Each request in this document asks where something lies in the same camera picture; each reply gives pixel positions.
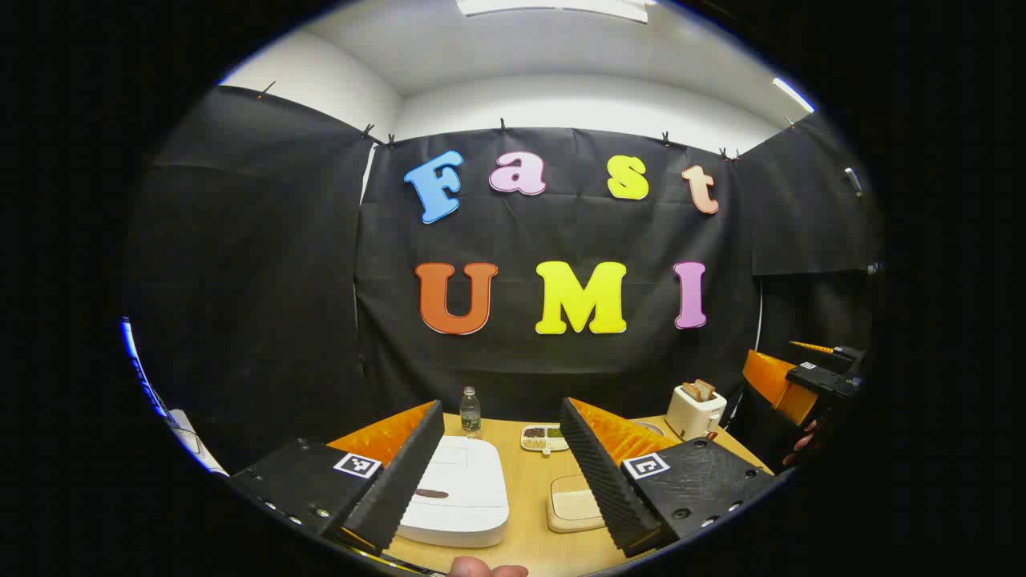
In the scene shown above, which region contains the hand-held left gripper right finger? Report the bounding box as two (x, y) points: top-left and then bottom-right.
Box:
(559, 397), (782, 559)

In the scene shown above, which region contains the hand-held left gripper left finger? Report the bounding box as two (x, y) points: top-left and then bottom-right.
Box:
(228, 399), (446, 556)

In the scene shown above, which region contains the white rice cooker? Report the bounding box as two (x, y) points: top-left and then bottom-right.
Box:
(397, 435), (511, 549)

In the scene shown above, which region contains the clear plastic container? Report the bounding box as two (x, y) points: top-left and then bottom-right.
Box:
(547, 474), (606, 534)

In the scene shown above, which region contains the white divided grain tray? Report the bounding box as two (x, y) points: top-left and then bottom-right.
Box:
(520, 424), (570, 455)

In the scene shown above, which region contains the white toaster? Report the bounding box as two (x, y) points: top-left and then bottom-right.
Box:
(665, 383), (728, 441)

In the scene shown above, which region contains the white paper sheet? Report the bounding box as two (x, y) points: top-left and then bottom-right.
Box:
(164, 409), (229, 475)

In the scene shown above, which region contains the black backdrop cloth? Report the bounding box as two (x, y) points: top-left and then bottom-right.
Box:
(124, 84), (883, 474)

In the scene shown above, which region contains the computer monitor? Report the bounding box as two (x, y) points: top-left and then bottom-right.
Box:
(120, 318), (173, 419)

